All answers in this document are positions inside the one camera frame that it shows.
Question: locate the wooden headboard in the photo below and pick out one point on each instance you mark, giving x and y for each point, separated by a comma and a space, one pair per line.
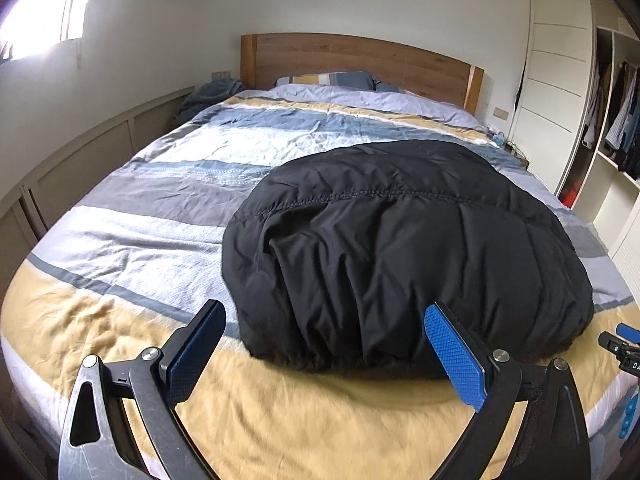
360, 57

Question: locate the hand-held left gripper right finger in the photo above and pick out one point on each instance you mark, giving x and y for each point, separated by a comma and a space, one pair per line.
457, 355

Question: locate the hanging clothes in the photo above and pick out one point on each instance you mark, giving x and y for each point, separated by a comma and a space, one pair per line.
622, 120

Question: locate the white wardrobe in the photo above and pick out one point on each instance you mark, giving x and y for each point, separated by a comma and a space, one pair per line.
555, 85

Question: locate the red item in wardrobe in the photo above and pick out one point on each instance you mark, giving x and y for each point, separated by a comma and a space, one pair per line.
570, 197

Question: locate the grey-blue crumpled blanket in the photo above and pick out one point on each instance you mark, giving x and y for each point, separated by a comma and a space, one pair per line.
210, 97

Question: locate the wall socket panel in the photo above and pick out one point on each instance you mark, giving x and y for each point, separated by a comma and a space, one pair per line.
221, 76
501, 113

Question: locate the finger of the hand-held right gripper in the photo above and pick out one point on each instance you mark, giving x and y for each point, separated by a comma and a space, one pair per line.
629, 332
612, 342

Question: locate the black puffer jacket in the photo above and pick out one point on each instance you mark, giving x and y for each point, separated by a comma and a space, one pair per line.
400, 250

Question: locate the striped pillow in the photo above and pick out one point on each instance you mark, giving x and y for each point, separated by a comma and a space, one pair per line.
325, 80

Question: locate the nightstand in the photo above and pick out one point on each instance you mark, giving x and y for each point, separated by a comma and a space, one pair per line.
517, 157

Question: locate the window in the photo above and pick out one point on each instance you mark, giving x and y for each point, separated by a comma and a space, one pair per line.
40, 5

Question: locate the blue pillow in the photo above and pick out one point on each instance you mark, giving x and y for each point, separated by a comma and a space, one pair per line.
390, 87

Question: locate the bed with striped duvet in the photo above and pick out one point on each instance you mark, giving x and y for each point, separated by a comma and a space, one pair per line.
125, 240

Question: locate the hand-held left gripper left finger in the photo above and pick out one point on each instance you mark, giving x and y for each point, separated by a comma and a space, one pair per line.
192, 350

